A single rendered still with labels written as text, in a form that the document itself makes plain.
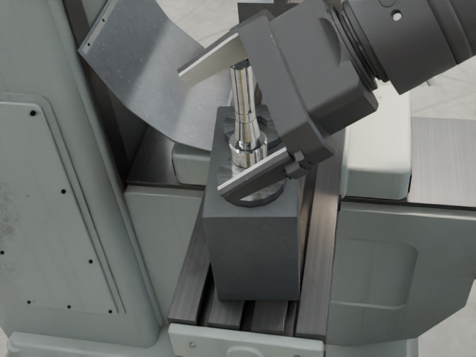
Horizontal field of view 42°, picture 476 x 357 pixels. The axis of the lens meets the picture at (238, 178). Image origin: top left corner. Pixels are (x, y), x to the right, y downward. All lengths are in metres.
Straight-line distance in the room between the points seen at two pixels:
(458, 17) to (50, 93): 0.92
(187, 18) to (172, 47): 2.06
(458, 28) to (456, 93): 2.50
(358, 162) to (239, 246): 0.50
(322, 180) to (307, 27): 0.65
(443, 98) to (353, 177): 1.64
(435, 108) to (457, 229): 1.49
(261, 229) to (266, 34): 0.39
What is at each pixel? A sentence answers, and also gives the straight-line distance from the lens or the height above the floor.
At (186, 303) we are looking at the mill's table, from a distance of 0.93.
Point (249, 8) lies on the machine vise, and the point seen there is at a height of 1.04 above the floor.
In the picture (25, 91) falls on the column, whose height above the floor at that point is 1.07.
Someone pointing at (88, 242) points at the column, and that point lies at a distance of 1.49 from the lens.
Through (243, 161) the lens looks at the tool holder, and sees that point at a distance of 0.75.
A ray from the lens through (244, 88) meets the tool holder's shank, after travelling 0.69.
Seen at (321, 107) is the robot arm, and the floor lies 1.49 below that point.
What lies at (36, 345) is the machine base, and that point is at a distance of 1.94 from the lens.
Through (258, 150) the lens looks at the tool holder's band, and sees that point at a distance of 0.74.
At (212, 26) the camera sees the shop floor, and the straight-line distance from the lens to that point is 3.37.
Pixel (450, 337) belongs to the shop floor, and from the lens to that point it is 2.07.
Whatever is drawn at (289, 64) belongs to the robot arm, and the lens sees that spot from 0.43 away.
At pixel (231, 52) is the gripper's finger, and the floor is 1.48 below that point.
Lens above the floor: 1.75
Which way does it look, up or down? 45 degrees down
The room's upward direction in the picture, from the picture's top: 7 degrees counter-clockwise
